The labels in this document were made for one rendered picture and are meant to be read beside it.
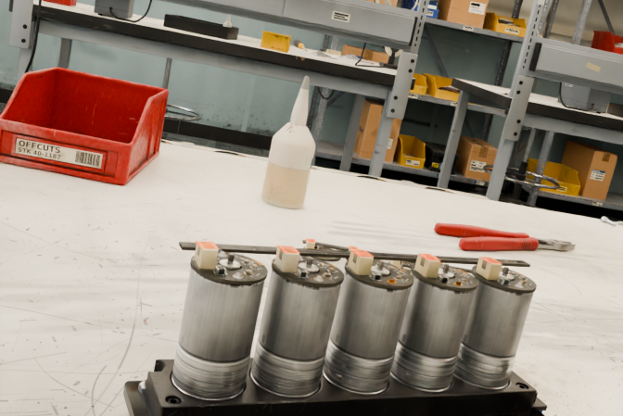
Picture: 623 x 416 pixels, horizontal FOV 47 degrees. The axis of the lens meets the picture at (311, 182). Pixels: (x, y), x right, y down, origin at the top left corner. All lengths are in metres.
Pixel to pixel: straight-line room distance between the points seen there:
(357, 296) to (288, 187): 0.30
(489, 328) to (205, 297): 0.11
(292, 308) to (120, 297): 0.13
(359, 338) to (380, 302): 0.02
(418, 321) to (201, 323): 0.08
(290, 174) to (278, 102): 4.14
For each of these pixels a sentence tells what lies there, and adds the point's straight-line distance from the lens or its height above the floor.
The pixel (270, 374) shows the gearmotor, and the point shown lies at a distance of 0.25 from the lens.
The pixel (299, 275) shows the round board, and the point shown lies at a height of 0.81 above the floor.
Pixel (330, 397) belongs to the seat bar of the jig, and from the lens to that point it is 0.26.
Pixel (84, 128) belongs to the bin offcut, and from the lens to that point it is 0.66.
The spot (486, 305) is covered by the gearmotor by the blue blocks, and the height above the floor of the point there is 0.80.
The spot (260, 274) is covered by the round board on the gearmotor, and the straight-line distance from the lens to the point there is 0.23.
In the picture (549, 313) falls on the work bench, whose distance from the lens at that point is 0.47.
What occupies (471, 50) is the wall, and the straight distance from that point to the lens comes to 4.88.
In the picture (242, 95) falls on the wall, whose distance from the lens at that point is 4.67.
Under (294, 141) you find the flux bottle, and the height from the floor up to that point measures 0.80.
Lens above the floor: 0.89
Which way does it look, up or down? 13 degrees down
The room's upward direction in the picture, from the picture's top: 12 degrees clockwise
